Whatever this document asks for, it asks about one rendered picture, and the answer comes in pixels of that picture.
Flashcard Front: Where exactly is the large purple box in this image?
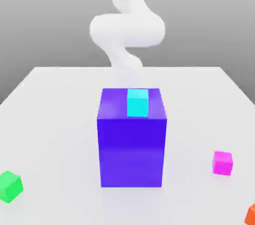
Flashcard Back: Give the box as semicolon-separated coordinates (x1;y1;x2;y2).
96;88;168;188

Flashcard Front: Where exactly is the small orange cube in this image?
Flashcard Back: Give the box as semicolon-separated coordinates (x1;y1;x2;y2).
244;203;255;225

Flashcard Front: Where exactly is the small magenta cube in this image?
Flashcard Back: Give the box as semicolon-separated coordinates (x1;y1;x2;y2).
212;150;234;176

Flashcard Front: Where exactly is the small cyan cube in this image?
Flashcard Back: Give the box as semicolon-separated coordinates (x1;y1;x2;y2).
127;89;149;118

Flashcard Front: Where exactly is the small green cube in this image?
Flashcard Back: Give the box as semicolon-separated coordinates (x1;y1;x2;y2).
0;170;24;204

